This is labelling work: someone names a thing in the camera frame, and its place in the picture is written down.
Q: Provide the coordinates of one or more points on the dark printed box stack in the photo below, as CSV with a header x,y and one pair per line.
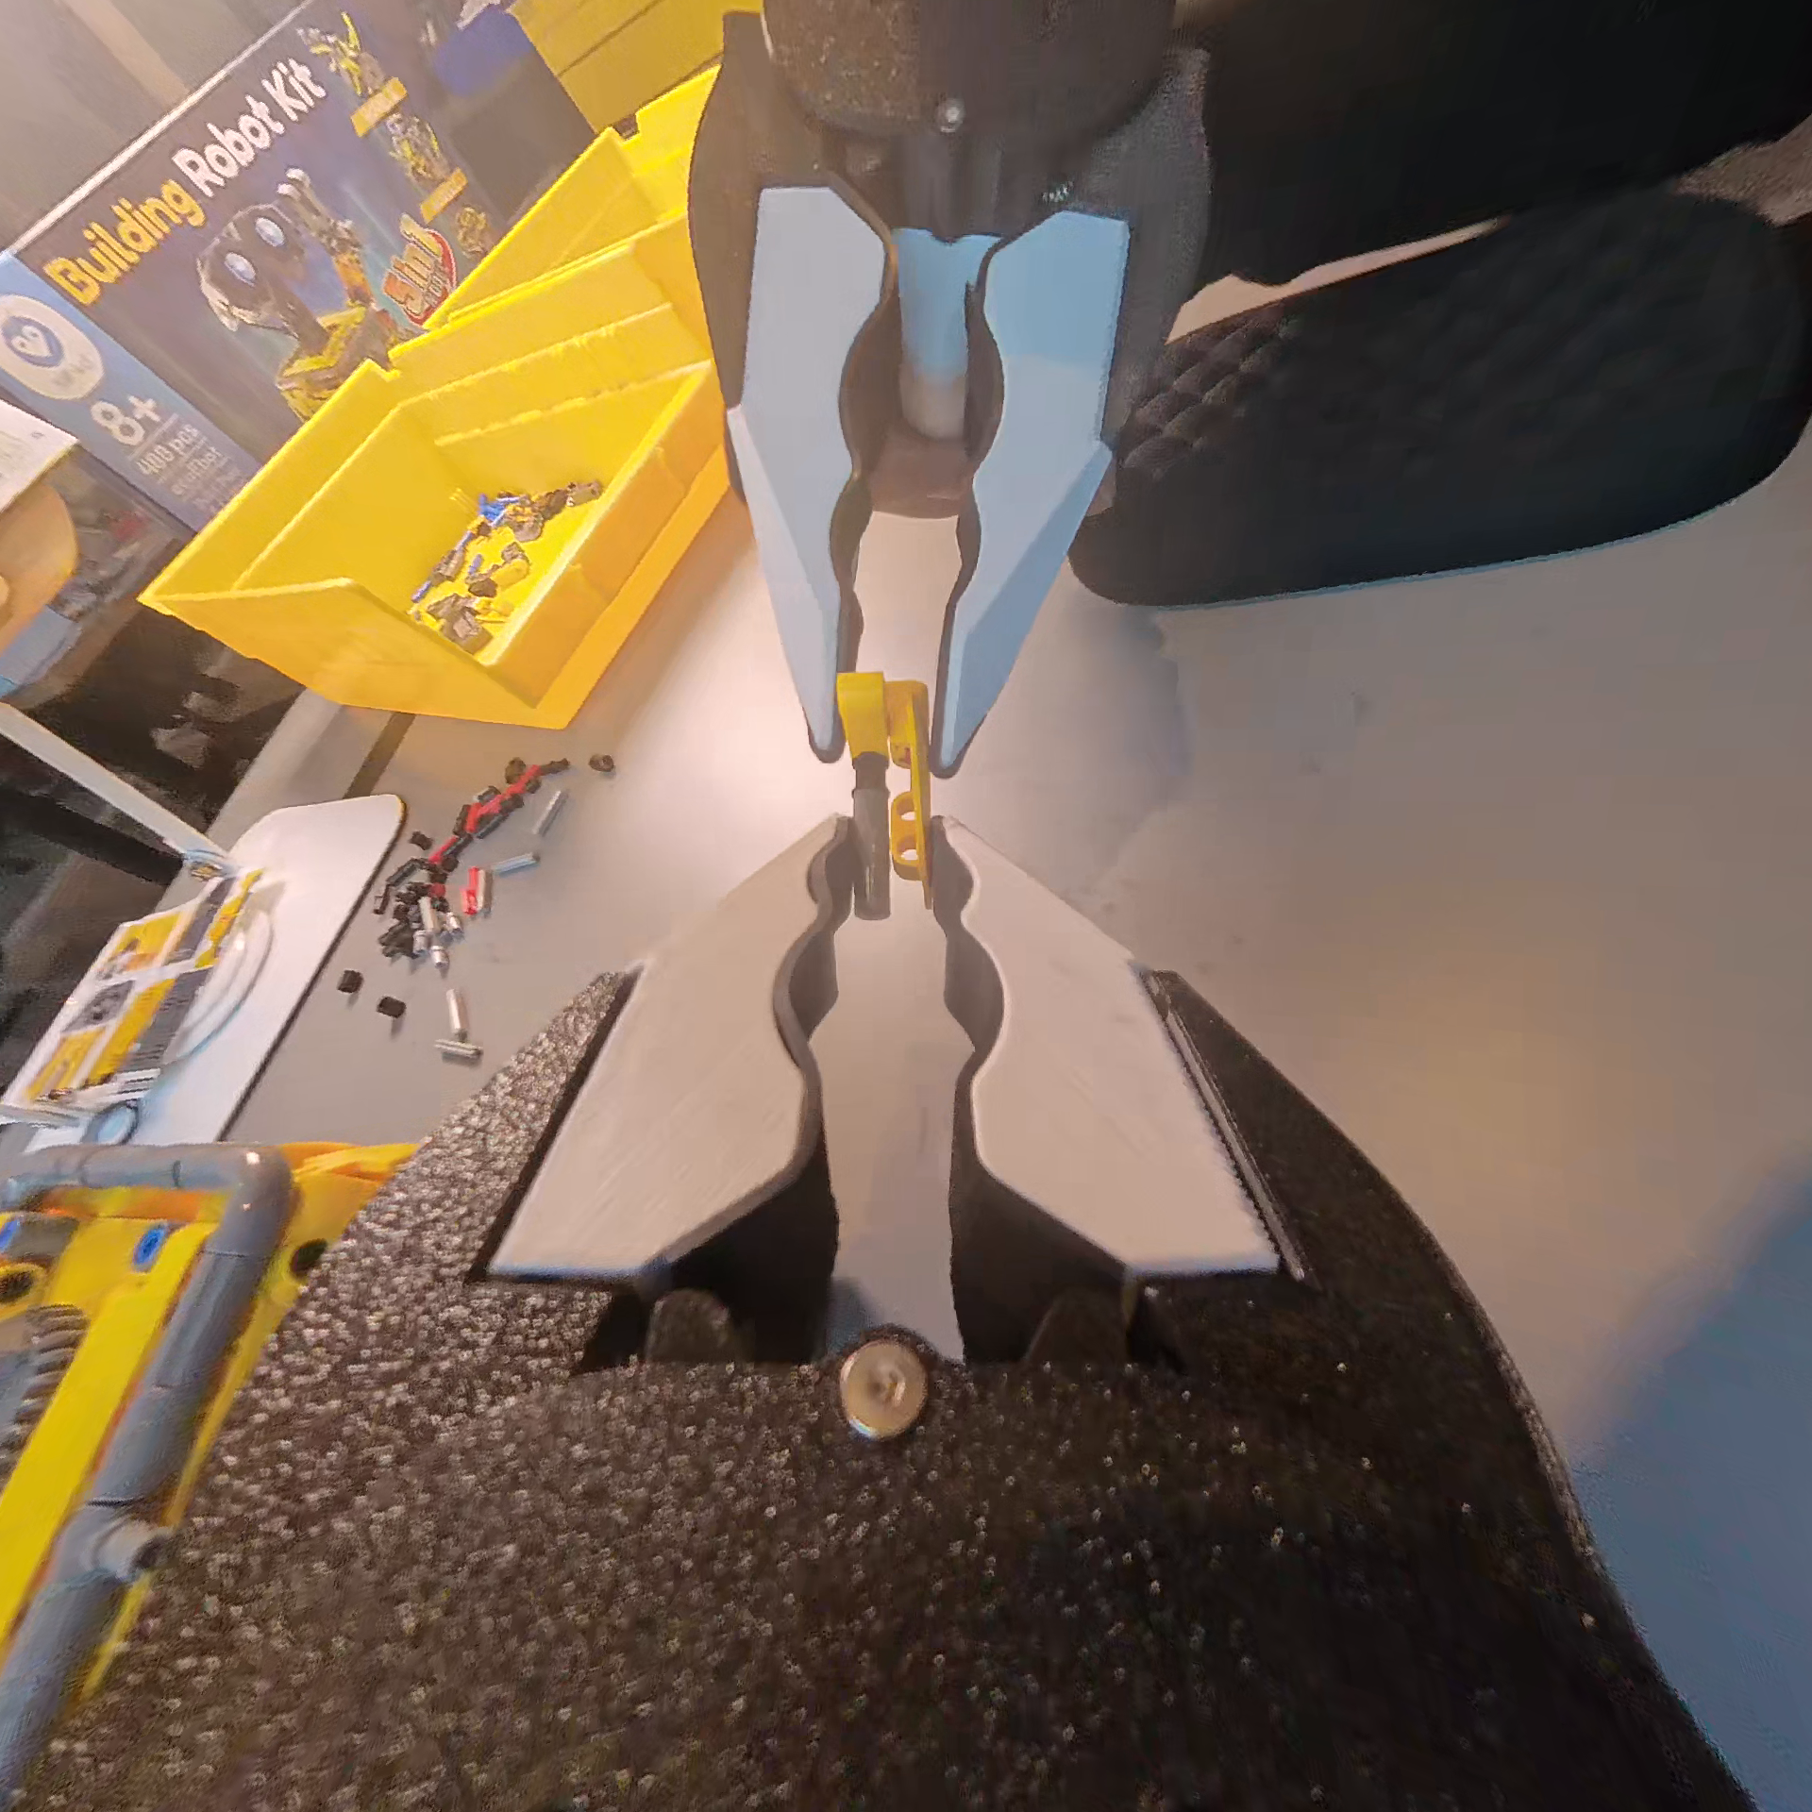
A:
x,y
254,200

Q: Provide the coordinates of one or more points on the yellow tracked brick vehicle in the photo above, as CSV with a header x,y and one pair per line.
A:
x,y
115,1359

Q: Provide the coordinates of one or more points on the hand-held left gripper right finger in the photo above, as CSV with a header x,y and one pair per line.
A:
x,y
1119,1121

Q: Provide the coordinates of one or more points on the person's right forearm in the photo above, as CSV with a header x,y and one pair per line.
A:
x,y
1473,116

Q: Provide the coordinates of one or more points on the sticker sheet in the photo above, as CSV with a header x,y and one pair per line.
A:
x,y
128,992

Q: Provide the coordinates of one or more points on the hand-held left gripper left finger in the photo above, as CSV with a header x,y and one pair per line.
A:
x,y
666,1121

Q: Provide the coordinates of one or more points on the yellow brick piece grey axle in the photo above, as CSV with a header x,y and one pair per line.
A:
x,y
878,715

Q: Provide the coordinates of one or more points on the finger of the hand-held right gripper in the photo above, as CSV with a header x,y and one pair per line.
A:
x,y
1054,397
794,369

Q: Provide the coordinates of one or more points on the white round stand base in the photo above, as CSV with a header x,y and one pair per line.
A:
x,y
282,907

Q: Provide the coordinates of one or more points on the grey desk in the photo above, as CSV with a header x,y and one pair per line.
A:
x,y
1473,935

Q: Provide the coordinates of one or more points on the yellow plastic bin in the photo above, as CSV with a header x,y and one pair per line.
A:
x,y
369,541
595,228

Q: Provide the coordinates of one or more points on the pile of small brick parts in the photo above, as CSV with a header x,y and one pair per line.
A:
x,y
454,879

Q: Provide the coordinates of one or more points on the loose yellow grey bricks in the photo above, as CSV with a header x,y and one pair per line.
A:
x,y
510,553

